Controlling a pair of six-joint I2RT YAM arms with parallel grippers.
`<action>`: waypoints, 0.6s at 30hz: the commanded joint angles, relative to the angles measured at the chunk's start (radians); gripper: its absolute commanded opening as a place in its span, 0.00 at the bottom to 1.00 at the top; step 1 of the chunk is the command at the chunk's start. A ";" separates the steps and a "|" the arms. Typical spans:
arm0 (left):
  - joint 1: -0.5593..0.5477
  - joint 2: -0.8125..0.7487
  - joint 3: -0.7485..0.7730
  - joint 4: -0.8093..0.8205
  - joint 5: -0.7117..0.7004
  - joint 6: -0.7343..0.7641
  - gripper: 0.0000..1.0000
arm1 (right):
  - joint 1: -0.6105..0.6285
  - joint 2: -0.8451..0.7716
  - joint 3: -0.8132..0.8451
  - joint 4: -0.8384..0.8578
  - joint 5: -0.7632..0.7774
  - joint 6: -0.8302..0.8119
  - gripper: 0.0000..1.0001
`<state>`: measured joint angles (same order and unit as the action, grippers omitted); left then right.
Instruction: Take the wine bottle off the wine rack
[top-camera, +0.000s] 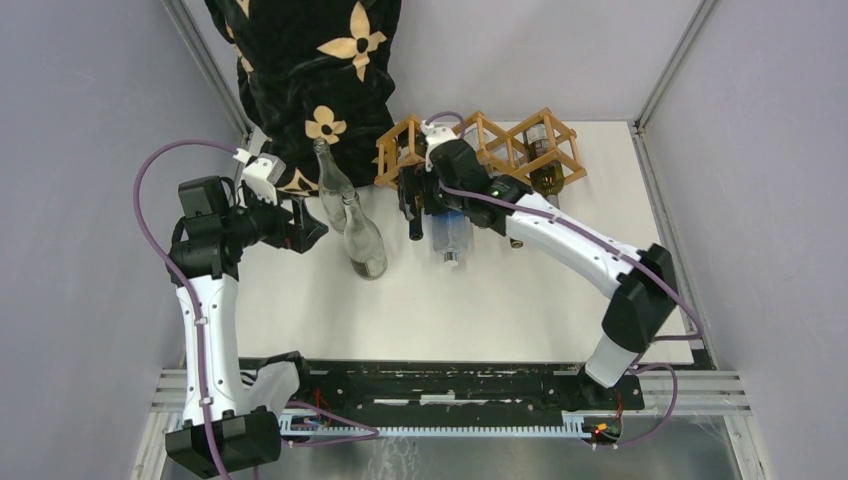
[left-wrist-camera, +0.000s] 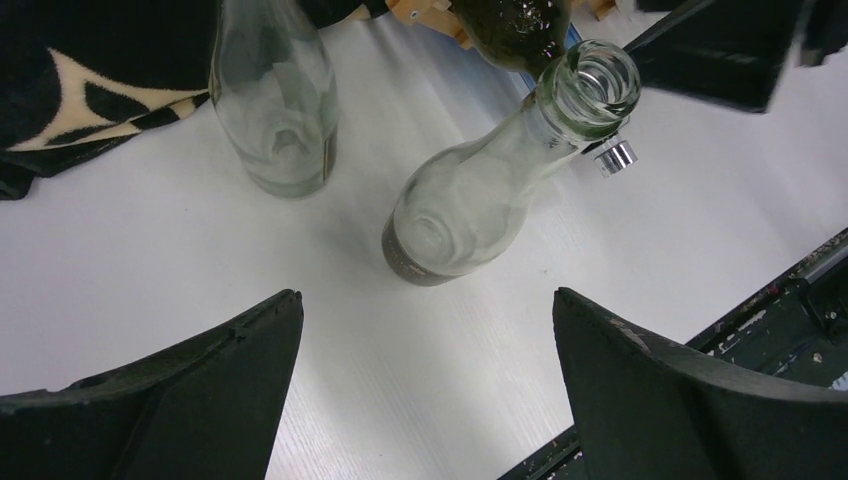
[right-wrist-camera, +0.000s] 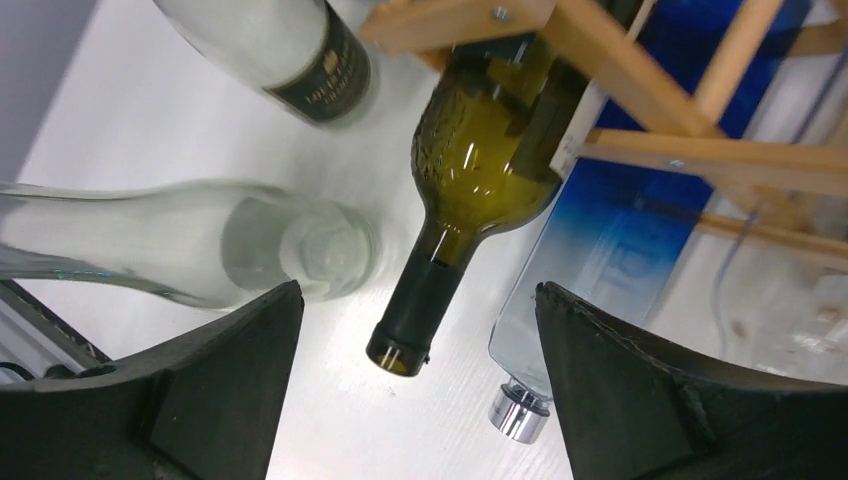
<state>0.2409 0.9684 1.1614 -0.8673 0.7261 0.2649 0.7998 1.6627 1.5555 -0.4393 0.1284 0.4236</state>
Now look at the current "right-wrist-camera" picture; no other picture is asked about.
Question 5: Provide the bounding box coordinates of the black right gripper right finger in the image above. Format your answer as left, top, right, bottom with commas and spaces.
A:
535, 282, 847, 479

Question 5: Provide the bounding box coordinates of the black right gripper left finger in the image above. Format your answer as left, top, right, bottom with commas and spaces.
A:
1, 281, 304, 479

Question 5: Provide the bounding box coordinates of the clear bottle with dark label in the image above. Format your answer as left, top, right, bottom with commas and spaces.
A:
1, 180, 377, 310

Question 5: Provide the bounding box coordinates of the green wine bottle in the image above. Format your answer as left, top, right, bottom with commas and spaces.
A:
366, 37, 587, 377

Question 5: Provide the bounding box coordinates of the clear bottle with black label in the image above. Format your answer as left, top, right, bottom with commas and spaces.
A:
156, 0, 378, 129

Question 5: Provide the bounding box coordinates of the blue square glass bottle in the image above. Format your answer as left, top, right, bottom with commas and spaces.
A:
488, 1, 813, 444

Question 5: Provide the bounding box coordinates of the clear empty glass bottle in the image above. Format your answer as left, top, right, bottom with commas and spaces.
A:
650, 55, 847, 384

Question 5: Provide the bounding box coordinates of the wooden lattice wine rack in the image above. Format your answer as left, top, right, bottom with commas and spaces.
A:
360, 1, 847, 268

